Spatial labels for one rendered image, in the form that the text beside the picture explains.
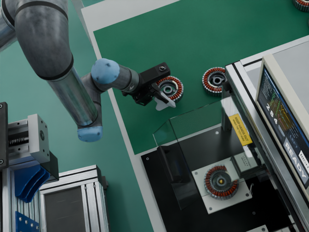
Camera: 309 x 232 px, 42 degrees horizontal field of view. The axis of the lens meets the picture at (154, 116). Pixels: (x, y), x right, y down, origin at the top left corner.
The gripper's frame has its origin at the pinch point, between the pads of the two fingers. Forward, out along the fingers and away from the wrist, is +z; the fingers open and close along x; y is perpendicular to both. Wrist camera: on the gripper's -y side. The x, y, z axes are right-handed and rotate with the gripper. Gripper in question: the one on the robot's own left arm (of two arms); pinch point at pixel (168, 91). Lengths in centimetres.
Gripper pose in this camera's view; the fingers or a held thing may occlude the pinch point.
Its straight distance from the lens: 147.2
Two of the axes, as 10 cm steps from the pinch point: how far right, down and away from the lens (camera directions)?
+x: 4.2, 7.8, -4.6
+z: 5.6, 1.8, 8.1
